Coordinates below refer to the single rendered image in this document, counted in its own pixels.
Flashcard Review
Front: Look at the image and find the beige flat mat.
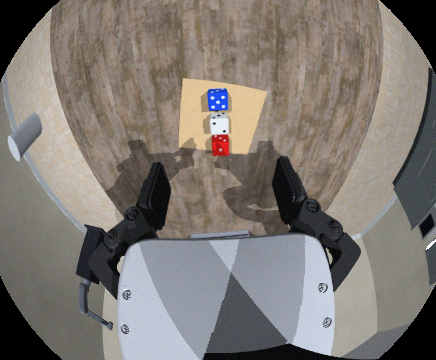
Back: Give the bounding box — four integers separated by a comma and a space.
178, 78, 267, 155

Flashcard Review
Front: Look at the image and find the red die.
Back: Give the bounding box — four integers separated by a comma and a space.
212, 135, 229, 156

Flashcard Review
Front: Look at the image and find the blue die with white pips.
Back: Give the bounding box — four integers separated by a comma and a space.
207, 88, 228, 111

